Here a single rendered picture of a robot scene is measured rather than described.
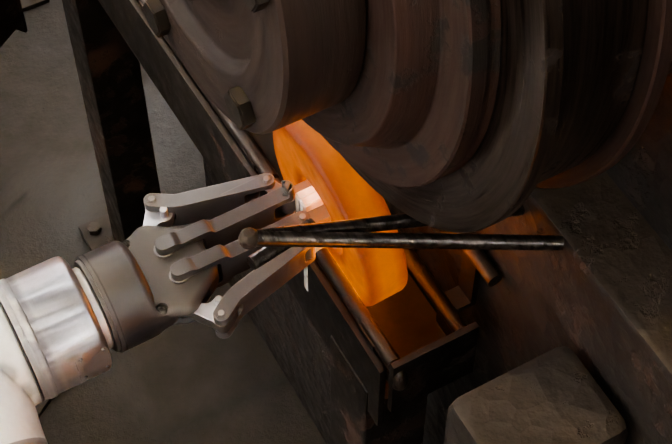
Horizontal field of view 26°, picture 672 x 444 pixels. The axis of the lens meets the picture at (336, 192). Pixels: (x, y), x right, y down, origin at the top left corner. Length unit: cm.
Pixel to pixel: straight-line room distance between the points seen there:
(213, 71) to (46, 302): 25
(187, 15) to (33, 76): 136
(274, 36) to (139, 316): 36
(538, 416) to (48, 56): 142
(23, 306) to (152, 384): 90
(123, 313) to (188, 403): 86
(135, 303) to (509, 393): 26
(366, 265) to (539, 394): 16
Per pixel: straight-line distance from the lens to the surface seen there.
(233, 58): 82
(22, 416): 100
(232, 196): 108
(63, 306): 101
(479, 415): 96
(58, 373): 102
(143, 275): 102
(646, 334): 92
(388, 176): 84
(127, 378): 190
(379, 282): 106
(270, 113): 76
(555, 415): 97
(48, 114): 217
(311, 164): 104
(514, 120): 71
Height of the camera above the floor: 165
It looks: 54 degrees down
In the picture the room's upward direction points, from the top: straight up
